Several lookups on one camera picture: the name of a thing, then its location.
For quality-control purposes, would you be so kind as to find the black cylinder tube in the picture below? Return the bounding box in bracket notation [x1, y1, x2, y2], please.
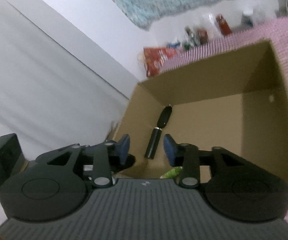
[145, 127, 162, 159]

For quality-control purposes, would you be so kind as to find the green lip balm tube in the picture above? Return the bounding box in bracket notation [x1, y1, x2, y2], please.
[160, 166, 183, 179]

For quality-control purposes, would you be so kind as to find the black oval fob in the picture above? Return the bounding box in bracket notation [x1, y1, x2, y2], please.
[156, 105, 173, 129]

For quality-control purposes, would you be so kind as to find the large cardboard box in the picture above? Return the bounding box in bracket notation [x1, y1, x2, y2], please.
[114, 40, 288, 183]

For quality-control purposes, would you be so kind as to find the red plastic bag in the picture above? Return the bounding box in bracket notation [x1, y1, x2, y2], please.
[137, 47, 184, 77]

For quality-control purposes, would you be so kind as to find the purple checkered tablecloth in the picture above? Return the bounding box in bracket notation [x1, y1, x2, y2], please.
[161, 17, 288, 223]

